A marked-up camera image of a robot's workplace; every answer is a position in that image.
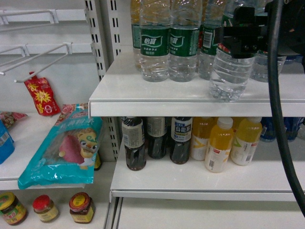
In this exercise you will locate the teal snack bag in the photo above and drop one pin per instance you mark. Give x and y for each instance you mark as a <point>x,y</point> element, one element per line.
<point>68,153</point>

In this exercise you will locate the yellow white juice bottle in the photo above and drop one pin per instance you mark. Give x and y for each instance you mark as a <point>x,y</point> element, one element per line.
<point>202,127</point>
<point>246,140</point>
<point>219,145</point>

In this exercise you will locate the dark oolong tea bottle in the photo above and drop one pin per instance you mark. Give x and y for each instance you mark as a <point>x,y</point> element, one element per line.
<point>157,133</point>
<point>133,139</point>
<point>181,133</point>

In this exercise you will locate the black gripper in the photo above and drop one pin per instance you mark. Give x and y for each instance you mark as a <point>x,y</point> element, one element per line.
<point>249,33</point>

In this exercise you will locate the red lid sauce jar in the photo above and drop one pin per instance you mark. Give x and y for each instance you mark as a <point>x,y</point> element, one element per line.
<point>82,208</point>
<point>45,208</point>

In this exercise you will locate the clear water bottle green label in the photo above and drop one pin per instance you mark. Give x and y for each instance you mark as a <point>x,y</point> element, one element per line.
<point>154,39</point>
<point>185,25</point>
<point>229,76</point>

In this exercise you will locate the white lower shelf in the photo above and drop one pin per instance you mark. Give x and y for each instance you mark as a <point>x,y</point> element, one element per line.
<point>263,179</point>

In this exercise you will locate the yellow lid sauce jar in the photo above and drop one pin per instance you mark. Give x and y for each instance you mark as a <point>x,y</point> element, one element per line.
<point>12,210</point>

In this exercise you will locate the red sauce packet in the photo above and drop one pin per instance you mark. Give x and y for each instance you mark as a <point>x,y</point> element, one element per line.
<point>43,96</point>

